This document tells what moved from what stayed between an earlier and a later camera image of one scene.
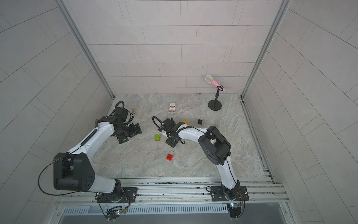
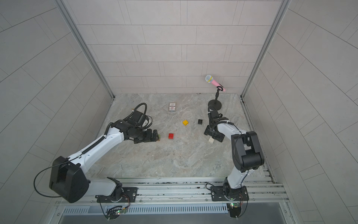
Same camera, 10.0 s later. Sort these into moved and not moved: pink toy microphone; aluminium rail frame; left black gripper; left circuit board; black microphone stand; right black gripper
Moved: right black gripper; left black gripper
Not moved: left circuit board; aluminium rail frame; pink toy microphone; black microphone stand
